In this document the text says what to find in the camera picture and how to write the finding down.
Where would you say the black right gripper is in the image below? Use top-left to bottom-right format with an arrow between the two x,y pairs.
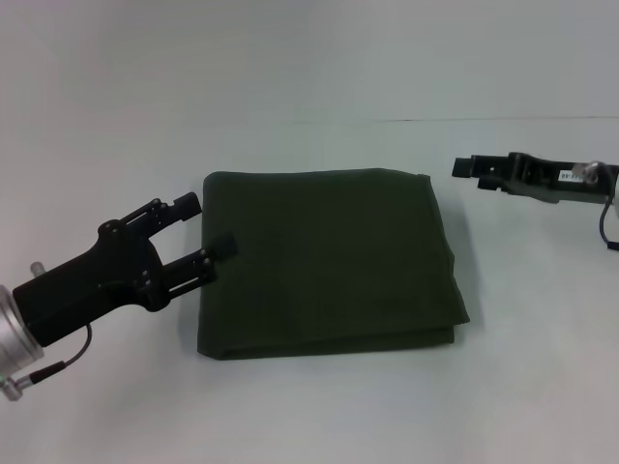
451,151 -> 619,205

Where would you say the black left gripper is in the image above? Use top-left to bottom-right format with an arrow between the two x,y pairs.
12,191 -> 239,349

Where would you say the dark green FREE-print T-shirt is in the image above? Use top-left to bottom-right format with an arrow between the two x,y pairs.
195,166 -> 472,362

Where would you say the right gripper cable with plug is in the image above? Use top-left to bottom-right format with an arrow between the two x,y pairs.
573,161 -> 619,251

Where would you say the gripper cable with plug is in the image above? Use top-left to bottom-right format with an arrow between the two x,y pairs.
0,323 -> 95,403
573,161 -> 619,251

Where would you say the left gripper cable with plug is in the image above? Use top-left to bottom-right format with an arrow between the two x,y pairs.
0,323 -> 95,403

